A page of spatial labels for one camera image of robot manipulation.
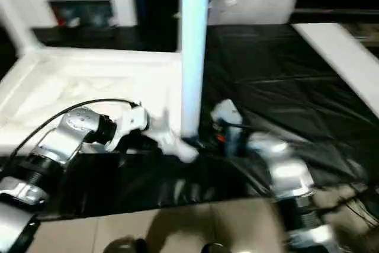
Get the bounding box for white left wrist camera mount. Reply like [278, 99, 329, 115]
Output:
[110, 105, 151, 152]

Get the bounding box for white plastic table top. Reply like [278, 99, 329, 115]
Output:
[0, 46, 200, 164]

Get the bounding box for thin tangled floor cables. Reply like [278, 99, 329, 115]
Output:
[339, 184, 379, 230]

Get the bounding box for black work mat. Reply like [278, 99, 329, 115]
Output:
[0, 23, 379, 219]

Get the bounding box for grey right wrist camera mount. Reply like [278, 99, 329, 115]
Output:
[210, 98, 244, 156]

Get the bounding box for white flat board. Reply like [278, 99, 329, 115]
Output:
[292, 22, 379, 124]

